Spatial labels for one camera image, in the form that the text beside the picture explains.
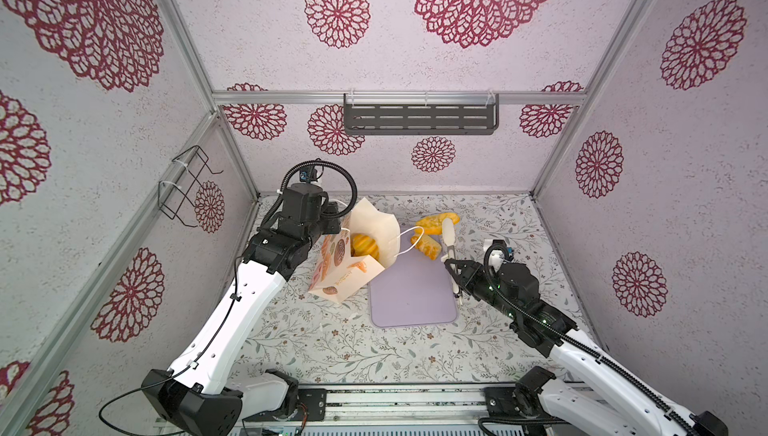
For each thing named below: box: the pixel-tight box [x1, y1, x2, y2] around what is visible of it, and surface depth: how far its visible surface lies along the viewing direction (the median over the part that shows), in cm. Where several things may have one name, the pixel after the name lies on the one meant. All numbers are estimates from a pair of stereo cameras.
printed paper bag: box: [308, 198, 401, 303], surface depth 86 cm
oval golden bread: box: [414, 212, 460, 235], surface depth 83 cm
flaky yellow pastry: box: [410, 234, 442, 261], surface depth 102 cm
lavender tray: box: [369, 226, 457, 328], surface depth 91 cm
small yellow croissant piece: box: [350, 233, 380, 260], surface depth 87 cm
